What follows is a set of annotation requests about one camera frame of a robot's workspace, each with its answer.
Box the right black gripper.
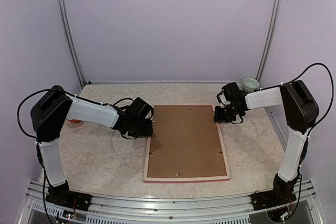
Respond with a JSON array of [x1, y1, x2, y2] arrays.
[[213, 103, 241, 123]]

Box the brown cardboard backing board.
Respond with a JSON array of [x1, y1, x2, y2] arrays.
[[146, 105, 228, 179]]

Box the pink wooden picture frame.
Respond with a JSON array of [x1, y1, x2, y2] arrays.
[[143, 103, 232, 184]]

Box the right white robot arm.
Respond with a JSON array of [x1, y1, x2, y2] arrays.
[[214, 80, 319, 183]]

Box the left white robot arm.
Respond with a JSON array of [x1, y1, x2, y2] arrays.
[[30, 85, 154, 206]]

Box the pale green ceramic bowl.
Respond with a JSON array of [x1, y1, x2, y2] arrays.
[[241, 77, 260, 93]]

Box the orange white bowl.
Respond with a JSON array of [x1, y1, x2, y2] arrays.
[[68, 120, 81, 125]]

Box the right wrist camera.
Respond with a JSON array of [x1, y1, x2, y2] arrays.
[[216, 91, 229, 108]]

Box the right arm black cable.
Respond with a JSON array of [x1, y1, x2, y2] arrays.
[[256, 62, 334, 130]]

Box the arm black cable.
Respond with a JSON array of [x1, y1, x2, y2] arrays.
[[17, 89, 134, 140], [256, 62, 334, 130]]

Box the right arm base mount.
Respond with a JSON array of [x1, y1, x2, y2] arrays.
[[251, 174, 299, 210]]

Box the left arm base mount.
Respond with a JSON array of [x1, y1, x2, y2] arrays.
[[46, 180, 92, 211]]

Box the aluminium front rail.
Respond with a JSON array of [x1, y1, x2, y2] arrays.
[[16, 180, 325, 223]]

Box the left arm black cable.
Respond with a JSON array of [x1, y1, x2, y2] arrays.
[[17, 89, 134, 140]]

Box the left aluminium corner post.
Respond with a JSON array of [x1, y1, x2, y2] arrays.
[[57, 0, 86, 88]]

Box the aluminium corner post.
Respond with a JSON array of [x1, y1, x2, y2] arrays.
[[57, 0, 86, 88], [256, 0, 281, 82]]

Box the right aluminium corner post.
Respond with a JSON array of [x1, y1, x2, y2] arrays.
[[256, 0, 281, 82]]

